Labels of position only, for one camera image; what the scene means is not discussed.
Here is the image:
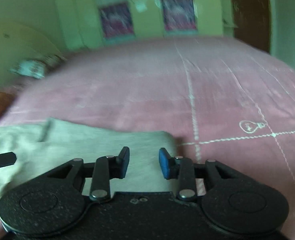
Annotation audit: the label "poster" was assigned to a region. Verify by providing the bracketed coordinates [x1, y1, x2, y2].
[99, 2, 134, 38]
[160, 0, 197, 31]

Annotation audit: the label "pink grid bedsheet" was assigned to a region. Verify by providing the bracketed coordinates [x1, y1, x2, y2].
[0, 37, 295, 239]

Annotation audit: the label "grey-green pants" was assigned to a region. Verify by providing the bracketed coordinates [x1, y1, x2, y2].
[0, 118, 176, 197]

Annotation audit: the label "corner shelf unit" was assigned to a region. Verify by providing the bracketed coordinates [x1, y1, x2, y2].
[221, 0, 237, 37]

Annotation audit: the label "lower right poster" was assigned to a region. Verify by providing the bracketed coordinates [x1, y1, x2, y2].
[160, 0, 197, 31]

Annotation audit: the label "lower left poster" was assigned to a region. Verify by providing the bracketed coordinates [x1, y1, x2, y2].
[99, 2, 134, 38]

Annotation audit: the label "dark brown wooden door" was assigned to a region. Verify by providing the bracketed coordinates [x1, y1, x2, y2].
[231, 0, 271, 53]

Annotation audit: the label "cream arched headboard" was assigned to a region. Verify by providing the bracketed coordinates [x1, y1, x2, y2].
[0, 21, 61, 89]

